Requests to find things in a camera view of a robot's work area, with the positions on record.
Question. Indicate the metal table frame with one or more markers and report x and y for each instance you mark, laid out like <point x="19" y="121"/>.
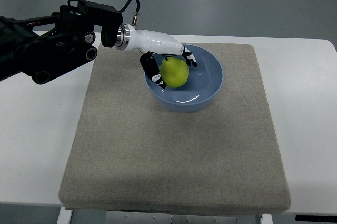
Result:
<point x="99" y="216"/>

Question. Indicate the beige fabric mat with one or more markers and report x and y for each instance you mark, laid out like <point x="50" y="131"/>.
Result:
<point x="132" y="154"/>

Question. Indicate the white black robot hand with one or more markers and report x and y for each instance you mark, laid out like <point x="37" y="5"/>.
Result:
<point x="149" y="43"/>

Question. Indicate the blue ceramic bowl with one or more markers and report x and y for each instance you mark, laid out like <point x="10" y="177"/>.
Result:
<point x="203" y="84"/>

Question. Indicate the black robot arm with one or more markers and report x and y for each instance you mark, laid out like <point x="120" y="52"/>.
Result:
<point x="48" y="47"/>

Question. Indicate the green pear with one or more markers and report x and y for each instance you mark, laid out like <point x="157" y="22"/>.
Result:
<point x="174" y="72"/>

